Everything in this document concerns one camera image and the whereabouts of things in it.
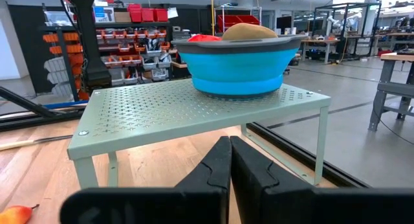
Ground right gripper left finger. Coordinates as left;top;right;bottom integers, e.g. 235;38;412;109
174;135;232;190

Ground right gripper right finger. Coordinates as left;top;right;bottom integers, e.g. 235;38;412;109
230;135;314;224

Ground blue collapsible bowl grey rim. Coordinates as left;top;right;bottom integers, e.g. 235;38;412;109
170;34;307;100

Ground red yellow toy mango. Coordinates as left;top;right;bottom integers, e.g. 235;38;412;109
186;34;223;43

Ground brown toy kiwi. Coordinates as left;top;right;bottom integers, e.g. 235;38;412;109
221;22;279;41

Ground pale green perforated metal shelf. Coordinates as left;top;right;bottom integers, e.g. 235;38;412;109
67;78;331;190

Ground rack with red bins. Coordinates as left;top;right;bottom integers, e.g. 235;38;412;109
215;5;263;36

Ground distant wooden table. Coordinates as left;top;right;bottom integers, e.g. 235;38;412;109
300;38;341;65

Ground grey leg wooden workbench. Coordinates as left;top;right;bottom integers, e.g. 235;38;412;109
367;51;414;133

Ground parts shelf with orange bins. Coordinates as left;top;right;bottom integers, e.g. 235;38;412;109
41;3;182;98

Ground small yellow-red toy pear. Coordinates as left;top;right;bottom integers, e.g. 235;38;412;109
0;203;40;224

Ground knife with cream handle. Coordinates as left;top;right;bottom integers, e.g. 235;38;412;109
0;134;74;152

